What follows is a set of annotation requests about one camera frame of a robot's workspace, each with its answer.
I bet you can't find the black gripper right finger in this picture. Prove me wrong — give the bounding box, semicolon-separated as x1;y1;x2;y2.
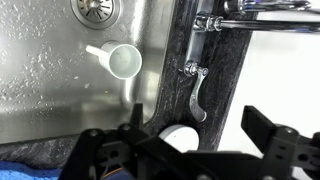
240;105;320;180

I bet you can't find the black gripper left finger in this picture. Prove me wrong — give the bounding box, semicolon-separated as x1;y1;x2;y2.
59;103;158;180

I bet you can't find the chrome faucet lever handle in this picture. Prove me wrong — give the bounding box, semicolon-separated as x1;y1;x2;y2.
183;60;210;123

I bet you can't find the chrome gooseneck faucet spout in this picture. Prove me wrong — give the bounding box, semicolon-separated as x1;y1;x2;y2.
193;0;320;35

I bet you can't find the blue sponge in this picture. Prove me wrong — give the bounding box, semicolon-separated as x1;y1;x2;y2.
0;160;63;180

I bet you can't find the white shallow bowl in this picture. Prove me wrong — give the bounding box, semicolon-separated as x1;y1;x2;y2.
157;124;200;154

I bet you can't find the stainless steel sink basin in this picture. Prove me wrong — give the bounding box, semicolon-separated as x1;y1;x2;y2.
0;0;176;145

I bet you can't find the small white mug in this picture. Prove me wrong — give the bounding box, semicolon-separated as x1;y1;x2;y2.
85;40;144;80

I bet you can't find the metal sink drain strainer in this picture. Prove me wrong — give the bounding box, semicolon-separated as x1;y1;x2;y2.
69;0;123;30

